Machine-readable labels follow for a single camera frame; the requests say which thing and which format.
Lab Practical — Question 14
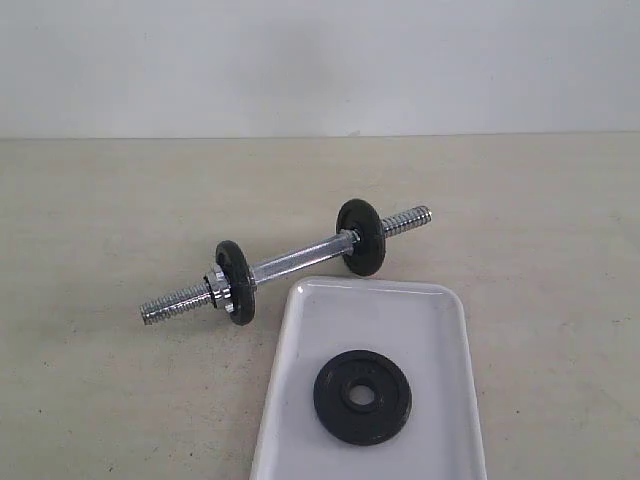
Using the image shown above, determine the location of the black weight plate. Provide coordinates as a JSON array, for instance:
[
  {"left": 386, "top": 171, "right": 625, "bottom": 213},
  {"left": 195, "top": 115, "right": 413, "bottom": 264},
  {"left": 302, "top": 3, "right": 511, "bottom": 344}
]
[{"left": 313, "top": 350, "right": 413, "bottom": 446}]

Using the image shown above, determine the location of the chrome threaded dumbbell bar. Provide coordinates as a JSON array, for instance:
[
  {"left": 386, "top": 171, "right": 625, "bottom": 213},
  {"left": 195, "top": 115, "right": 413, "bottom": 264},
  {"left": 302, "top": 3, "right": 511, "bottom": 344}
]
[{"left": 140, "top": 205, "right": 432, "bottom": 325}]

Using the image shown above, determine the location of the white rectangular tray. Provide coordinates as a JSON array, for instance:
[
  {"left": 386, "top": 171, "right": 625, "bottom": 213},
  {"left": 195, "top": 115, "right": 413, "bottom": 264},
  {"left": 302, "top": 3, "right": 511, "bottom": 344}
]
[{"left": 251, "top": 277, "right": 487, "bottom": 479}]

